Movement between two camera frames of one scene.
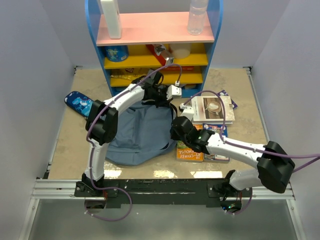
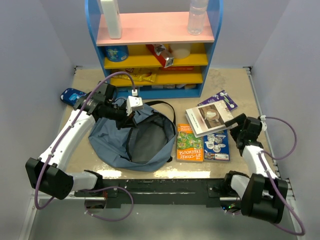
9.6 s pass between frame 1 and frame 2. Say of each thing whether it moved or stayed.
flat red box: stayed
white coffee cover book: moved
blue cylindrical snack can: stayed
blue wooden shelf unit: stayed
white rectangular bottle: stayed
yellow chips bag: stayed
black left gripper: moved
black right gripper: moved
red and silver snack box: stayed
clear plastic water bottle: stayed
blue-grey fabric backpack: moved
